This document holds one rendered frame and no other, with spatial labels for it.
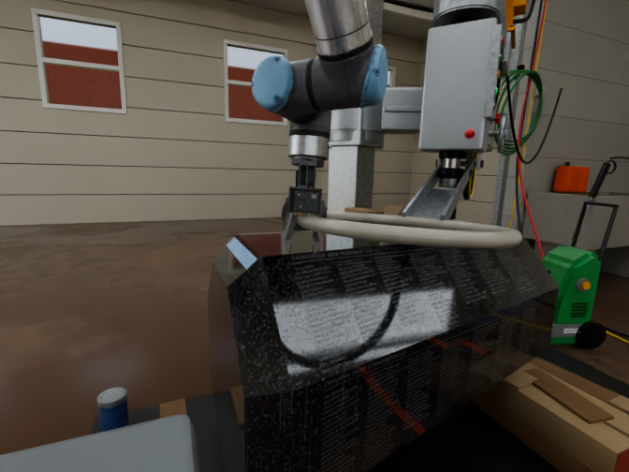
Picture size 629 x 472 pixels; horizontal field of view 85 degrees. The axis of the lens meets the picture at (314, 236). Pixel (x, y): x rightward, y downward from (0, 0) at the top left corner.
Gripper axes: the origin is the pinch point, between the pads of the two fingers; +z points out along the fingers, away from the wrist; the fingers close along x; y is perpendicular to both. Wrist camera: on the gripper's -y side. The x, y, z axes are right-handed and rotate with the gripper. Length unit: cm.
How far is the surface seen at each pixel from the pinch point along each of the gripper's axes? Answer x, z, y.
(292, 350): -0.5, 22.0, 7.9
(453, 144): 51, -34, -45
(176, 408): -48, 80, -55
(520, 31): 173, -165, -232
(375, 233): 12.6, -6.6, 22.2
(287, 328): -1.9, 18.2, 4.7
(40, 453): -14, 4, 61
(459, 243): 26.1, -6.2, 24.2
